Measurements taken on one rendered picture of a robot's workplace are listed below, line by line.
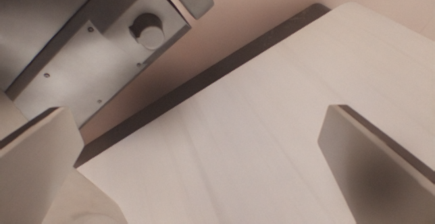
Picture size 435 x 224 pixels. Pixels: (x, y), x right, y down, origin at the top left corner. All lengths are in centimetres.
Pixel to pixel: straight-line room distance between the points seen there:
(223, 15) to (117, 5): 37
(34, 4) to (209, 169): 42
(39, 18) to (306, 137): 50
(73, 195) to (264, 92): 45
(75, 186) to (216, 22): 55
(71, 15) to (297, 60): 49
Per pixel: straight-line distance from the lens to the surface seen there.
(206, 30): 66
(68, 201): 21
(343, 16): 71
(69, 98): 47
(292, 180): 45
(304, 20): 79
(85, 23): 39
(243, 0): 68
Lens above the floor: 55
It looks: 39 degrees down
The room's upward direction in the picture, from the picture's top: 149 degrees clockwise
